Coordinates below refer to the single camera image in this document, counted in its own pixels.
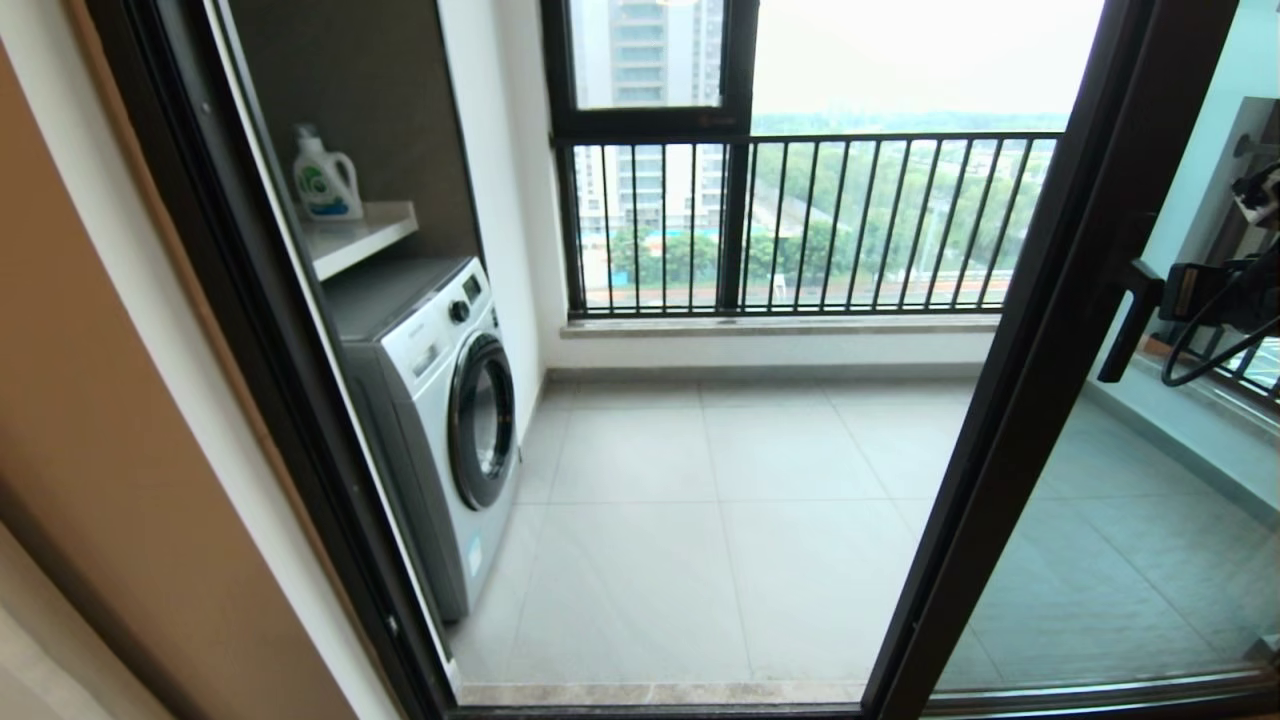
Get dark framed sliding glass door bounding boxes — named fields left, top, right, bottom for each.
left=862, top=0, right=1280, bottom=720

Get stone window sill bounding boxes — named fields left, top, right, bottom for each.
left=560, top=314, right=1003, bottom=341

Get stone door threshold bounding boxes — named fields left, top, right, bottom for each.
left=455, top=682, right=869, bottom=707

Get silver front-load washing machine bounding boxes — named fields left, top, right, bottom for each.
left=322, top=256, right=523, bottom=623

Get built-in laundry cabinet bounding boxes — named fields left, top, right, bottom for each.
left=203, top=0, right=486, bottom=696

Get white cabinet shelf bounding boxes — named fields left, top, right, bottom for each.
left=300, top=202, right=420, bottom=283

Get white laundry detergent bottle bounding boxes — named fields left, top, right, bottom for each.
left=291, top=124, right=365, bottom=223

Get beige curtain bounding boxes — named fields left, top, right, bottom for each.
left=0, top=520, right=176, bottom=720

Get white right camera plug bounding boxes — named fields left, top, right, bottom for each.
left=1233, top=160, right=1280, bottom=229

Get dark window frame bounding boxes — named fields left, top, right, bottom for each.
left=540, top=0, right=761, bottom=317

